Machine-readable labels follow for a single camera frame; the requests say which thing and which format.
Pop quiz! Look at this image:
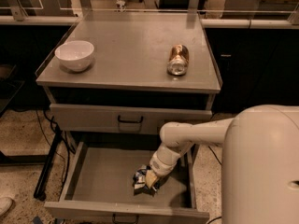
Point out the white ceramic bowl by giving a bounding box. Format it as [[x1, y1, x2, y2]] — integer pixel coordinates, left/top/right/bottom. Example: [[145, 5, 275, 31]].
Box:
[[54, 40, 94, 72]]

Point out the grey drawer cabinet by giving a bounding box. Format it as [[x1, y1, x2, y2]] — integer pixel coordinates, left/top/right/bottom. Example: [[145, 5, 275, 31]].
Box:
[[35, 10, 222, 224]]

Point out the black table leg frame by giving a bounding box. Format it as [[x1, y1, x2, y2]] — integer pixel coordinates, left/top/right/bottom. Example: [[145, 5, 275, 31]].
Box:
[[0, 131, 62, 201]]

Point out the closed upper grey drawer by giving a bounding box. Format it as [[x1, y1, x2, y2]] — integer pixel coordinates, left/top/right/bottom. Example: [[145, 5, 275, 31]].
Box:
[[50, 104, 212, 134]]

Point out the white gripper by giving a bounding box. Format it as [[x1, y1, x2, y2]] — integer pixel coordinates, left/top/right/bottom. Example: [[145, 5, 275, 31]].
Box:
[[145, 154, 175, 189]]

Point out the white shoe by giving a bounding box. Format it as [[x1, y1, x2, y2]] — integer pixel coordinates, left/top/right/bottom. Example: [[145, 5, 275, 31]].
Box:
[[0, 197, 13, 216]]

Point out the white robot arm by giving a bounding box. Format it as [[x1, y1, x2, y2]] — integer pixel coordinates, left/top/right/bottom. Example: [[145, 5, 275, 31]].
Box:
[[149, 105, 299, 224]]

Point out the open middle grey drawer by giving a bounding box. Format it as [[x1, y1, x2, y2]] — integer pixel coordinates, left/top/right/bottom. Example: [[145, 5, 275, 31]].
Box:
[[45, 143, 209, 224]]

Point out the blue chip bag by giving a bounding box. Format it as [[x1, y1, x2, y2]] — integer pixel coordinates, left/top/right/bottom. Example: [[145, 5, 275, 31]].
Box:
[[133, 165, 160, 195]]

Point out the gold soda can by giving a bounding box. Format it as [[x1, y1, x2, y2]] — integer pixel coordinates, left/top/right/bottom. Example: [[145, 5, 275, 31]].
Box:
[[167, 44, 189, 76]]

